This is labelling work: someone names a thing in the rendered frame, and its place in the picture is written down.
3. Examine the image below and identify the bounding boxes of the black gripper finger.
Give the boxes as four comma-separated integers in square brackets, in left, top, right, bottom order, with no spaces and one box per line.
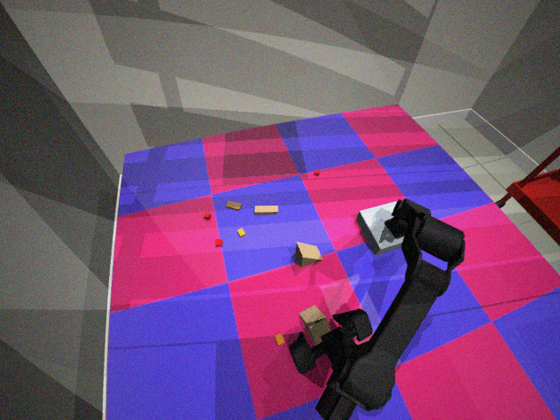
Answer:
[294,331,306,343]
[332,310,357,338]

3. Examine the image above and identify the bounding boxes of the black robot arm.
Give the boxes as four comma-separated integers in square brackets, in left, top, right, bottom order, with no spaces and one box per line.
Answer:
[315,198,465,420]

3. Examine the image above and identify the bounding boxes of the olive triangular block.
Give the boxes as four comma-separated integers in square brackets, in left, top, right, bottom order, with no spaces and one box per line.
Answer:
[295,242,323,268]

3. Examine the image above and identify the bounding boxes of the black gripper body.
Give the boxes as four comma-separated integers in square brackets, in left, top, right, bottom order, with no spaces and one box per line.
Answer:
[289,308,373,374]

